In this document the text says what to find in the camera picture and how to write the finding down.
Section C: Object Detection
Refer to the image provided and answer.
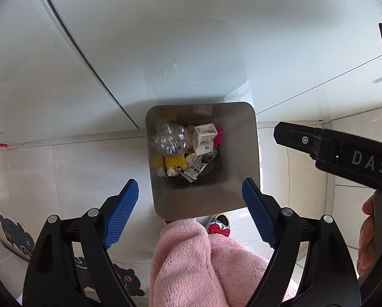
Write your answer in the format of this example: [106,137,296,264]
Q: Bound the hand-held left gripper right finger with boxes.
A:
[241,177,362,307]

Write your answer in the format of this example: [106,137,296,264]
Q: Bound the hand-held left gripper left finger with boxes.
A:
[23,179,140,307]

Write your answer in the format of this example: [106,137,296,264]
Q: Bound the steel trash bin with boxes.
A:
[144,102,261,220]

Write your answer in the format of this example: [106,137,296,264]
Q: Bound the printed wrapper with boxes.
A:
[180,150,218,183]

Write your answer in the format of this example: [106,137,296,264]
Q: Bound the white drink carton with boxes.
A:
[191,123,219,154]

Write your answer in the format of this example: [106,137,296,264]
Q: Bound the clear plastic bottle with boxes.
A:
[153,122,190,158]

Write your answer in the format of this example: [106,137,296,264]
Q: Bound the person's right hand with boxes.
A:
[356,195,379,277]

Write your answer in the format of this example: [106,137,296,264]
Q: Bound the slipper with red bow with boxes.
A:
[207,214,232,236]

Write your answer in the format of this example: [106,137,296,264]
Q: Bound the black cat floor mat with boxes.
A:
[112,260,147,299]
[0,211,36,261]

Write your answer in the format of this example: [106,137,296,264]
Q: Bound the pink fleece pants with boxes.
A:
[149,219,298,307]

